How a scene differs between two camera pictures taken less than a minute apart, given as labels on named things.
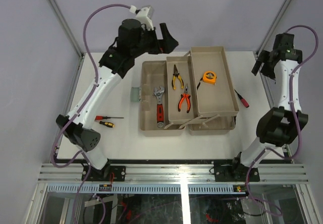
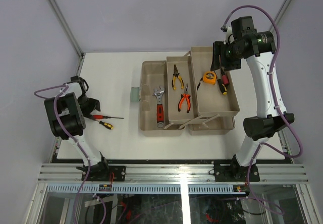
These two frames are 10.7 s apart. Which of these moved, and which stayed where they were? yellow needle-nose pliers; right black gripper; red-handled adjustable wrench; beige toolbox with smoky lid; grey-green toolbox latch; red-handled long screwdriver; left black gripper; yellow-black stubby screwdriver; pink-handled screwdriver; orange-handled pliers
Moved: left black gripper; yellow-black stubby screwdriver; right black gripper; pink-handled screwdriver
Stayed: orange-handled pliers; grey-green toolbox latch; red-handled long screwdriver; beige toolbox with smoky lid; yellow needle-nose pliers; red-handled adjustable wrench
